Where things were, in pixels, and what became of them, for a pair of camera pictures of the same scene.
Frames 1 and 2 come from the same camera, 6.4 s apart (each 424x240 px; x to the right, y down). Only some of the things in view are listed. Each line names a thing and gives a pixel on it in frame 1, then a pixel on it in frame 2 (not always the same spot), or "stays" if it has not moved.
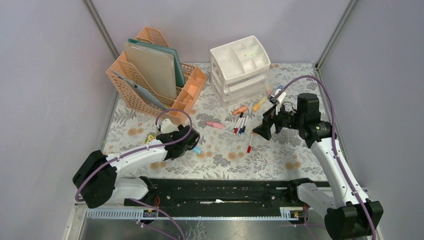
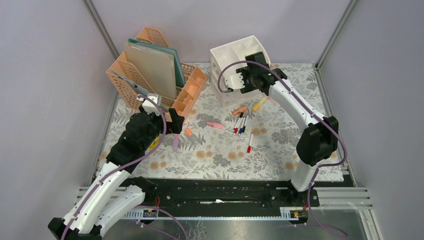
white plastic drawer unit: (239, 72) stays
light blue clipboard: (140, 91) stays
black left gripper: (172, 134) -> (175, 126)
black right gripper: (269, 118) -> (244, 71)
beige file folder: (157, 69) stays
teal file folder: (180, 80) stays
